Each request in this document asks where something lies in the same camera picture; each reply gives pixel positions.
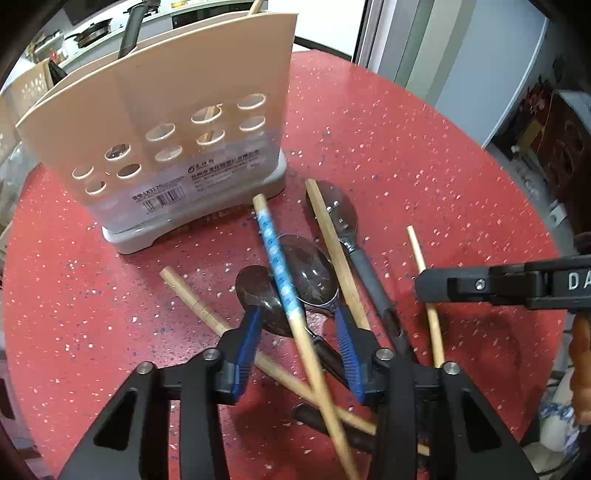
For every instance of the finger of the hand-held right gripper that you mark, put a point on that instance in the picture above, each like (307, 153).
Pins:
(452, 285)

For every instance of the metal frying pan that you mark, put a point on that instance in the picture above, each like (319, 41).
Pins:
(92, 33)

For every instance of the small dark spoon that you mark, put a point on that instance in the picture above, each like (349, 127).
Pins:
(254, 288)

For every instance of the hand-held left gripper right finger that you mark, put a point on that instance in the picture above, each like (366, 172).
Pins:
(348, 350)

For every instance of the blue white patterned object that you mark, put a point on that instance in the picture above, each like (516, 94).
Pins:
(556, 424)

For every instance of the large shiny spoon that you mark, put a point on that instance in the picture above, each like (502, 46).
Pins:
(314, 272)

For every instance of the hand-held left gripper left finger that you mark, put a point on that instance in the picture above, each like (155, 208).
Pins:
(247, 337)

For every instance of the grey door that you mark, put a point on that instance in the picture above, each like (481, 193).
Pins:
(461, 69)

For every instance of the white stove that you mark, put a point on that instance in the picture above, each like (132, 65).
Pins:
(184, 14)

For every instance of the beige plastic utensil holder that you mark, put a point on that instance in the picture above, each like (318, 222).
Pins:
(161, 106)

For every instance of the wooden chopstick in holder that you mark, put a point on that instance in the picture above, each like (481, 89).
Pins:
(255, 7)

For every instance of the blue patterned wooden chopstick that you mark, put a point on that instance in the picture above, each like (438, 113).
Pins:
(277, 258)

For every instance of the person's right hand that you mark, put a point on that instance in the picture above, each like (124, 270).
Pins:
(581, 346)

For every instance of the dark wooden cabinet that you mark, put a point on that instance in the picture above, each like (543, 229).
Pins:
(572, 138)

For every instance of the plain wooden chopstick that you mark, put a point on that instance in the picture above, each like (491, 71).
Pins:
(203, 307)
(332, 249)
(418, 251)

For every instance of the beige perforated basket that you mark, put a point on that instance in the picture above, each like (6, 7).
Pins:
(32, 85)

